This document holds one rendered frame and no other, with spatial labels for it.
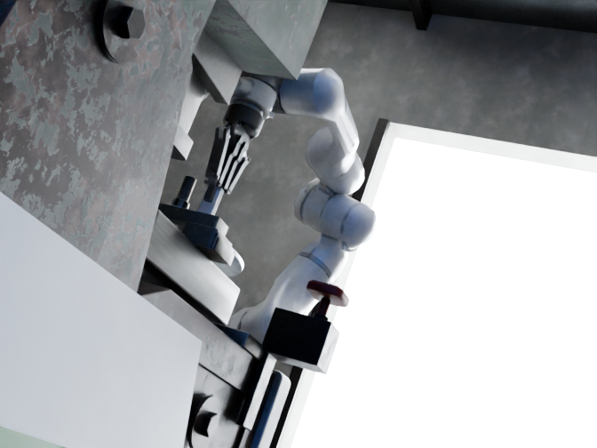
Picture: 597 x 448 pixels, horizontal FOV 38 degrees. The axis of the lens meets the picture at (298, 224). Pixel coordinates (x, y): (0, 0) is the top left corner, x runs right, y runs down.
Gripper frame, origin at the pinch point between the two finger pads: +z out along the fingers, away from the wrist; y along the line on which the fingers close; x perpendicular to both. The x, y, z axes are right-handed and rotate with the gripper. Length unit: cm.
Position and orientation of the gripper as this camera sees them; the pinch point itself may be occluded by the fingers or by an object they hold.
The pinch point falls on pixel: (210, 204)
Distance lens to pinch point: 163.5
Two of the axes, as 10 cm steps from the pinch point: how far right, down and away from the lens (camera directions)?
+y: 2.9, 4.0, 8.7
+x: -9.0, -1.9, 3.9
